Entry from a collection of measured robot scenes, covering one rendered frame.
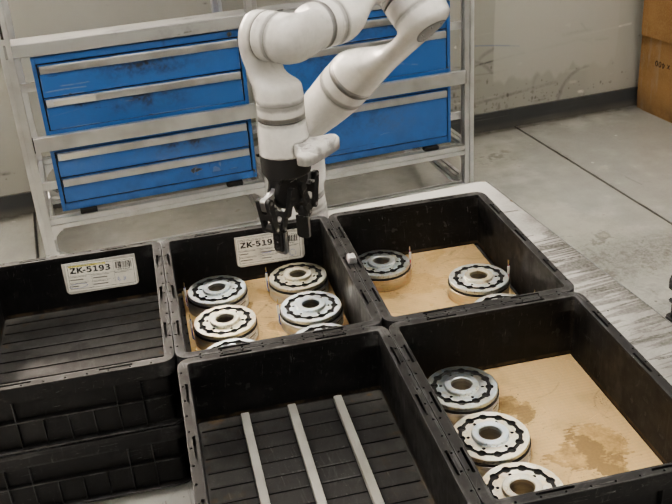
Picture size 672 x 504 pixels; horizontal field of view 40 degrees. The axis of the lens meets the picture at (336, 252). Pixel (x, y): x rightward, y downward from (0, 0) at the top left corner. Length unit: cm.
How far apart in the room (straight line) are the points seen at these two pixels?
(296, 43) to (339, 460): 56
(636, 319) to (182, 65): 202
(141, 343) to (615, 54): 388
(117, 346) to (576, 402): 73
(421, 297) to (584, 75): 351
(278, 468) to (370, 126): 247
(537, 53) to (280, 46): 362
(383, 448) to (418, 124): 251
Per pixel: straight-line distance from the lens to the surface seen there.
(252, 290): 165
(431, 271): 167
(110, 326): 161
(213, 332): 149
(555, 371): 141
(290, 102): 132
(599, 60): 504
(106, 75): 330
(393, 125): 361
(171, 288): 151
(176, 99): 336
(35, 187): 340
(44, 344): 161
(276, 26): 128
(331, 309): 151
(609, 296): 188
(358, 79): 161
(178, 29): 328
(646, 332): 178
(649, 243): 369
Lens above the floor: 162
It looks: 27 degrees down
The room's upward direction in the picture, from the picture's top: 4 degrees counter-clockwise
